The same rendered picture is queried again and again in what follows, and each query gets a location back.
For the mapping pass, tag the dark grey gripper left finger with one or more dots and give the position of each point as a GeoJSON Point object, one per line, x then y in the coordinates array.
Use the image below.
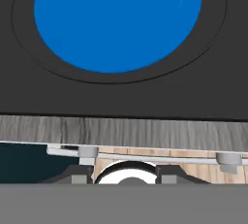
{"type": "Point", "coordinates": [79, 175]}

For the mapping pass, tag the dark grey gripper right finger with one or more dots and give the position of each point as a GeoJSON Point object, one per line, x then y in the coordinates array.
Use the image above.
{"type": "Point", "coordinates": [169, 175]}

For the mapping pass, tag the light wooden drawer front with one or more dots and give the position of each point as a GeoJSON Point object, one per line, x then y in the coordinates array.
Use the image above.
{"type": "Point", "coordinates": [197, 171]}

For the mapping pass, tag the white and black round thing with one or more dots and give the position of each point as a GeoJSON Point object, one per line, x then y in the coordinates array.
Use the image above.
{"type": "Point", "coordinates": [111, 174]}

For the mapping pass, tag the black hob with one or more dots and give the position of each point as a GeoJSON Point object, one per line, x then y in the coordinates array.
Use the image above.
{"type": "Point", "coordinates": [122, 98]}

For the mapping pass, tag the blue round disc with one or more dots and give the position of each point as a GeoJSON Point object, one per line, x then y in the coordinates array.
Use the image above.
{"type": "Point", "coordinates": [117, 21]}

